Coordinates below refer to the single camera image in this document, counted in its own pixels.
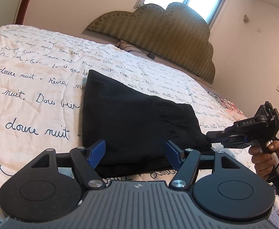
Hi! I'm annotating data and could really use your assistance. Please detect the black pants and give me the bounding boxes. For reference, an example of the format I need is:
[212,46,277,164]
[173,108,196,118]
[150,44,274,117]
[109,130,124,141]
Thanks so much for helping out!
[82,70,212,178]

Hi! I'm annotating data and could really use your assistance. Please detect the person's right hand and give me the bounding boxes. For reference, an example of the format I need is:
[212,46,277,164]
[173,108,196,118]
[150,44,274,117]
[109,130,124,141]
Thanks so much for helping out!
[249,141,279,180]

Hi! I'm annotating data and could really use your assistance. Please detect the white script-print bed quilt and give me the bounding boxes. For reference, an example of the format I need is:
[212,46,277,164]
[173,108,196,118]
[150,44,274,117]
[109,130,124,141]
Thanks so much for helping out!
[0,25,275,228]

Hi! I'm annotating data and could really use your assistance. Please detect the olive cloud-shaped headboard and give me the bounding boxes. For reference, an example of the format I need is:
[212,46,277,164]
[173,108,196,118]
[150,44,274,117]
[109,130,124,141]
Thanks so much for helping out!
[86,2,216,83]

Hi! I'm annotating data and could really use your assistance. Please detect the black charger on bed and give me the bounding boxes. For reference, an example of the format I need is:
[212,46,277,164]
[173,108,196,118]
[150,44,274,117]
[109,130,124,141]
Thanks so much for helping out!
[147,53,155,60]

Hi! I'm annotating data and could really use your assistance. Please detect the striped pillow at headboard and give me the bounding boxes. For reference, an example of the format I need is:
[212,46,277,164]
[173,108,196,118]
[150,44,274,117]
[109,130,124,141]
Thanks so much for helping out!
[115,40,147,55]

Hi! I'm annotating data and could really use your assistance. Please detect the small wall hook fixture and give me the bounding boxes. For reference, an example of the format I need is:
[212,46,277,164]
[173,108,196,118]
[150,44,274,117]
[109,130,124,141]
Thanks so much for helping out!
[243,15,250,24]

